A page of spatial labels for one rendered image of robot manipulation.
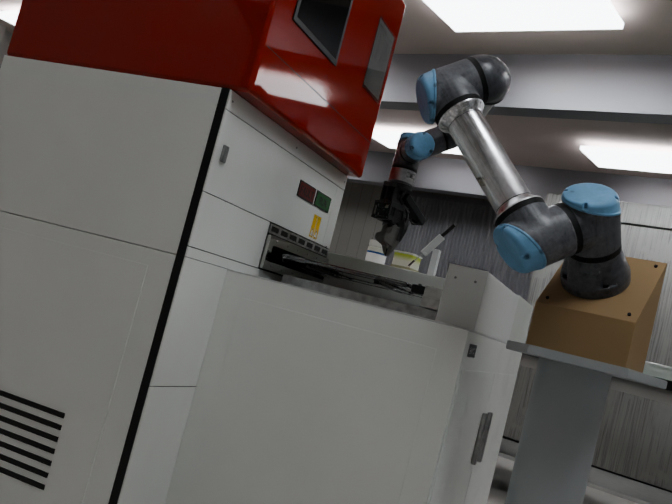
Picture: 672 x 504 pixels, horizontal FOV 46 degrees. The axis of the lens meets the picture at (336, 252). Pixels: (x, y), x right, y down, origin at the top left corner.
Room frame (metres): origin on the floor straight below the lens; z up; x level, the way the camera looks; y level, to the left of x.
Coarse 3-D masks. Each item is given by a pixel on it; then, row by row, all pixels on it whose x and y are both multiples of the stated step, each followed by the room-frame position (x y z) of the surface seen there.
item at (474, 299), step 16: (448, 272) 1.82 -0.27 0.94; (464, 272) 1.81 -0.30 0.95; (480, 272) 1.80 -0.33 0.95; (448, 288) 1.82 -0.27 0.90; (464, 288) 1.81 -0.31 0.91; (480, 288) 1.79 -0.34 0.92; (496, 288) 1.93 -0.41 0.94; (448, 304) 1.82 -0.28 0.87; (464, 304) 1.80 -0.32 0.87; (480, 304) 1.79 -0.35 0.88; (496, 304) 1.98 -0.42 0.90; (512, 304) 2.21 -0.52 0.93; (448, 320) 1.81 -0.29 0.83; (464, 320) 1.80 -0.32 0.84; (480, 320) 1.83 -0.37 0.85; (496, 320) 2.03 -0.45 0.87; (512, 320) 2.28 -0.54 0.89; (496, 336) 2.08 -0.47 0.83
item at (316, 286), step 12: (288, 276) 2.20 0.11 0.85; (312, 288) 2.17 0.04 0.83; (324, 288) 2.16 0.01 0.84; (336, 288) 2.15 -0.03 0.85; (360, 300) 2.12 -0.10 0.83; (372, 300) 2.11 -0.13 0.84; (384, 300) 2.09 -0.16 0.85; (408, 312) 2.07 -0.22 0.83; (420, 312) 2.06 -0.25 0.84; (432, 312) 2.04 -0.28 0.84
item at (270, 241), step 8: (272, 240) 2.13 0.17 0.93; (280, 240) 2.17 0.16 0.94; (264, 248) 2.12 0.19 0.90; (280, 248) 2.21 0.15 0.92; (288, 248) 2.23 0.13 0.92; (296, 248) 2.28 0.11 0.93; (264, 256) 2.12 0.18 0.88; (304, 256) 2.35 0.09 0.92; (312, 256) 2.40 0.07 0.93; (320, 256) 2.46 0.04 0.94; (264, 264) 2.12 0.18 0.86; (272, 264) 2.17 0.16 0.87; (280, 272) 2.22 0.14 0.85; (288, 272) 2.27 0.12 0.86; (296, 272) 2.32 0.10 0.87; (312, 280) 2.44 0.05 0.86; (320, 280) 2.50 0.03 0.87
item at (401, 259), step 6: (396, 252) 2.60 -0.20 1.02; (402, 252) 2.59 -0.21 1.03; (408, 252) 2.59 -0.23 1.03; (396, 258) 2.60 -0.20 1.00; (402, 258) 2.59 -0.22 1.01; (408, 258) 2.58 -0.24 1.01; (414, 258) 2.58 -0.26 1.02; (420, 258) 2.62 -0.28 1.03; (396, 264) 2.60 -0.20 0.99; (402, 264) 2.59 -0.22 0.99; (414, 264) 2.59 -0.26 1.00; (414, 270) 2.60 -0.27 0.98
